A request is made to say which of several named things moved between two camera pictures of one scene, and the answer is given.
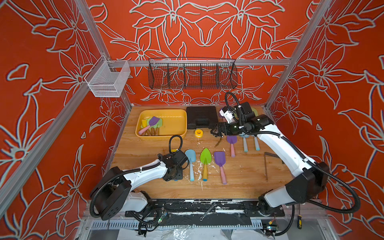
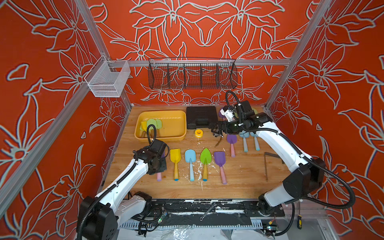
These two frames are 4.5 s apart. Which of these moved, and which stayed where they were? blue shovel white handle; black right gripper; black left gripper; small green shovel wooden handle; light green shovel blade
Moved: black left gripper; light green shovel blade
Stayed: black right gripper; blue shovel white handle; small green shovel wooden handle
